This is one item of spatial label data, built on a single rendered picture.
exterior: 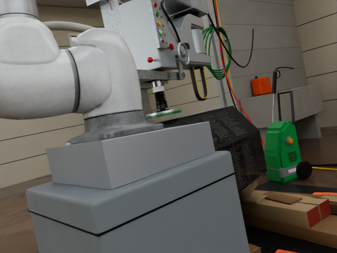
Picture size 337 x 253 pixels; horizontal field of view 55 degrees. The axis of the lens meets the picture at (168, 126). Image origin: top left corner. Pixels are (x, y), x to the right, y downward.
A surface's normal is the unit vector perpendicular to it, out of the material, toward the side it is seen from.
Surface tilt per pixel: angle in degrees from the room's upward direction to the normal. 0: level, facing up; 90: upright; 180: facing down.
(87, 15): 90
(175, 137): 90
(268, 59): 90
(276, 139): 72
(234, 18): 90
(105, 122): 81
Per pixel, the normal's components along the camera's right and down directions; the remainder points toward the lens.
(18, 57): 0.47, -0.18
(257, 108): -0.74, 0.19
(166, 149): 0.64, -0.09
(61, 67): 0.58, -0.32
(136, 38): -0.47, 0.14
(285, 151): 0.32, -0.01
